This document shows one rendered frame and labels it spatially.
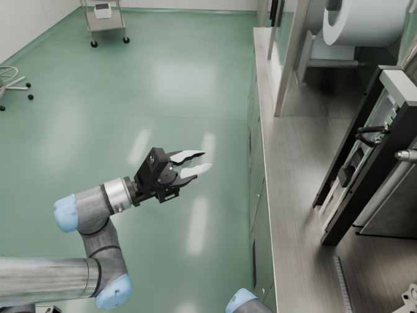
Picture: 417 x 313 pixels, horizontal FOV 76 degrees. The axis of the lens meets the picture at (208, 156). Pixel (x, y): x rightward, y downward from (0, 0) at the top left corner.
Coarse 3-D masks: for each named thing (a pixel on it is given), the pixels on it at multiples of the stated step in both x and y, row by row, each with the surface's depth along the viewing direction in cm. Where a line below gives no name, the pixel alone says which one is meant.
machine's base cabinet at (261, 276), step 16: (256, 80) 196; (256, 96) 189; (256, 112) 183; (256, 128) 177; (256, 144) 171; (256, 160) 166; (256, 176) 160; (256, 192) 156; (256, 208) 151; (256, 224) 147; (256, 240) 143; (256, 256) 139; (256, 272) 136; (256, 288) 132; (272, 304) 92
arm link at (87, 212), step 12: (84, 192) 58; (96, 192) 58; (60, 204) 56; (72, 204) 56; (84, 204) 56; (96, 204) 57; (108, 204) 58; (60, 216) 55; (72, 216) 55; (84, 216) 56; (96, 216) 58; (108, 216) 60; (60, 228) 56; (72, 228) 56; (84, 228) 59; (96, 228) 60
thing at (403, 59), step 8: (408, 16) 77; (416, 16) 75; (408, 24) 78; (416, 24) 76; (408, 32) 79; (416, 32) 77; (400, 40) 84; (408, 40) 80; (416, 40) 79; (400, 48) 85; (408, 48) 82; (416, 48) 81; (400, 56) 86; (408, 56) 83; (416, 56) 83; (400, 64) 87; (408, 64) 86
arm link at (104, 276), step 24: (0, 264) 42; (24, 264) 44; (48, 264) 47; (72, 264) 50; (96, 264) 54; (120, 264) 58; (0, 288) 40; (24, 288) 43; (48, 288) 46; (72, 288) 49; (96, 288) 52; (120, 288) 54
